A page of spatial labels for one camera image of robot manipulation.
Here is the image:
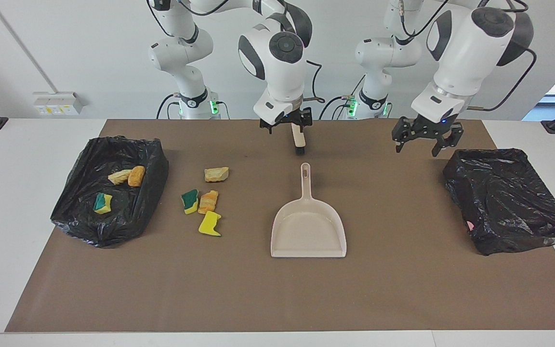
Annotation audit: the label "black bag lined bin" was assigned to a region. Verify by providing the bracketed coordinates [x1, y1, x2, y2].
[50, 135, 170, 249]

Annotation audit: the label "white wall conduit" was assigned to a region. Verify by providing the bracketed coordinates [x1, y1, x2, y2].
[0, 0, 61, 94]

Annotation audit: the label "brown table mat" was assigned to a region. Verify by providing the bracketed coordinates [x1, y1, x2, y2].
[4, 119, 555, 333]

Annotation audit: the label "green yellow sponge piece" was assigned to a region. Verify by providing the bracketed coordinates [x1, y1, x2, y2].
[181, 189, 200, 215]

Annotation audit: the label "beige plastic dustpan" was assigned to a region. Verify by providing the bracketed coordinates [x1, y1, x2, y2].
[270, 162, 347, 258]

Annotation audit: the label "notched yellow sponge piece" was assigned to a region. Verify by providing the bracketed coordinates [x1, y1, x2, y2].
[198, 211, 222, 237]

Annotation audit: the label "beige hand brush black bristles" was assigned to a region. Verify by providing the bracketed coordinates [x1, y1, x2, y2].
[291, 123, 306, 156]

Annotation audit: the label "black base power cable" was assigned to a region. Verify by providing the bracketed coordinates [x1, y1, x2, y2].
[319, 95, 355, 120]
[156, 93, 182, 120]

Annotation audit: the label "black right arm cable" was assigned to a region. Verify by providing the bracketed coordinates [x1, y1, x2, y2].
[176, 0, 326, 104]

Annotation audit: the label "black bin with pink scrap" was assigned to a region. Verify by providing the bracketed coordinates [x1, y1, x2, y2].
[442, 148, 555, 256]

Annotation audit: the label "white wall socket box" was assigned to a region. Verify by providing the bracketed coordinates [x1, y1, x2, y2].
[33, 92, 85, 116]

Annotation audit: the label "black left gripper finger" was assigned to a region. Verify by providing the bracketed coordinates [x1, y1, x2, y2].
[433, 123, 464, 157]
[392, 117, 418, 153]

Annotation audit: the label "brown bread roll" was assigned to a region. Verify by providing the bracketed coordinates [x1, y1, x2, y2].
[128, 165, 146, 187]

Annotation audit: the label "yellow sponge wedge green backing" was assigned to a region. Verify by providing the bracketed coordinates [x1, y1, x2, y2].
[93, 192, 113, 214]

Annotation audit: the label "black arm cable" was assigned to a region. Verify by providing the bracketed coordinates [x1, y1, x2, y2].
[398, 0, 538, 112]
[176, 0, 326, 104]

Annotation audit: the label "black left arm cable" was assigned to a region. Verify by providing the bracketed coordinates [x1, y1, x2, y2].
[398, 0, 538, 112]

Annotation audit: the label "orange striped croissant piece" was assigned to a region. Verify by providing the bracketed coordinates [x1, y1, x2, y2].
[108, 169, 132, 186]
[198, 190, 219, 214]

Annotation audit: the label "pale torn bread chunk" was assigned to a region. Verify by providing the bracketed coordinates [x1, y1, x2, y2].
[204, 167, 230, 183]

